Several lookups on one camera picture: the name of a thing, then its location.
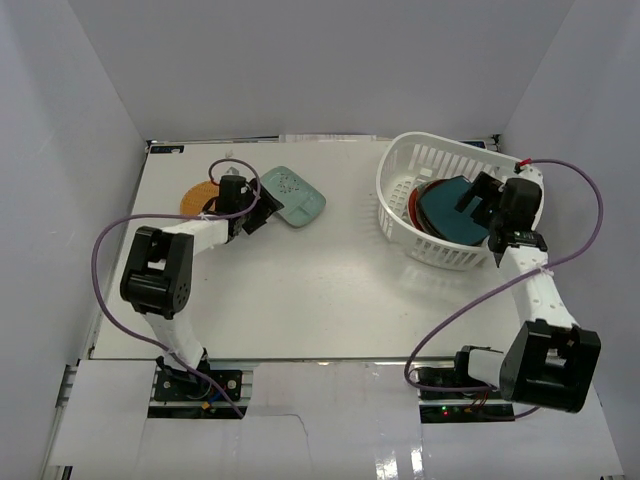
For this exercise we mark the orange woven round plate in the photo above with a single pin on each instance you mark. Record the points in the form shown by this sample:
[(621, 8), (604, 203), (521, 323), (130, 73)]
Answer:
[(195, 199)]

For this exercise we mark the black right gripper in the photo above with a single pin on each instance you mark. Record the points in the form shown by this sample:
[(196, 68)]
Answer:
[(483, 187)]

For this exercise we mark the light teal rectangular plate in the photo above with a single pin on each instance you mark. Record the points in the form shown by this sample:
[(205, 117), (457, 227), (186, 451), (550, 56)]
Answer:
[(302, 203)]

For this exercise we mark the red and teal floral plate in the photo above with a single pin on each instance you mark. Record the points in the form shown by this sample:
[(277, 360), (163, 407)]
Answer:
[(411, 209)]

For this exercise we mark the dark teal square plate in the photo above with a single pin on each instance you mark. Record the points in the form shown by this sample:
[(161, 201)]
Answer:
[(455, 227)]

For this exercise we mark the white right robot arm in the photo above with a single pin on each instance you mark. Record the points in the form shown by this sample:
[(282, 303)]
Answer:
[(551, 361)]

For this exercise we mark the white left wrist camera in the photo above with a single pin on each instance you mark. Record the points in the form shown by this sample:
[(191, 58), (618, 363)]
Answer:
[(232, 171)]

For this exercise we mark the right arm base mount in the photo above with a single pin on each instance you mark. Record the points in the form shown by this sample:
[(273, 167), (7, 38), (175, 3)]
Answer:
[(456, 407)]

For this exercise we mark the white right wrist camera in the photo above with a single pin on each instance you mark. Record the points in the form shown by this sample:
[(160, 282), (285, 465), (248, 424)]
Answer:
[(527, 170)]

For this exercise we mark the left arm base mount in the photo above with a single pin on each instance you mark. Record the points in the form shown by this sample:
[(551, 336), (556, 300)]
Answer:
[(182, 399)]

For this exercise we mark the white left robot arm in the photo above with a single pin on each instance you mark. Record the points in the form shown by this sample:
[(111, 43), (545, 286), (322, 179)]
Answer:
[(158, 272)]

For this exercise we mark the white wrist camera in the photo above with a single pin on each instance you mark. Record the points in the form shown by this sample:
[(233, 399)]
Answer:
[(527, 170), (232, 171)]

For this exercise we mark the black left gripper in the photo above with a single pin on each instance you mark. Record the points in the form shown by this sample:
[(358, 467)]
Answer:
[(260, 209)]

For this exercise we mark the red rimmed beige bowl plate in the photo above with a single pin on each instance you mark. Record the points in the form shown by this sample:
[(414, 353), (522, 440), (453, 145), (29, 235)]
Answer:
[(425, 207)]

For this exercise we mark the white plastic basket bin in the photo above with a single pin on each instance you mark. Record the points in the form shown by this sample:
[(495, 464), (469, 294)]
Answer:
[(420, 178)]

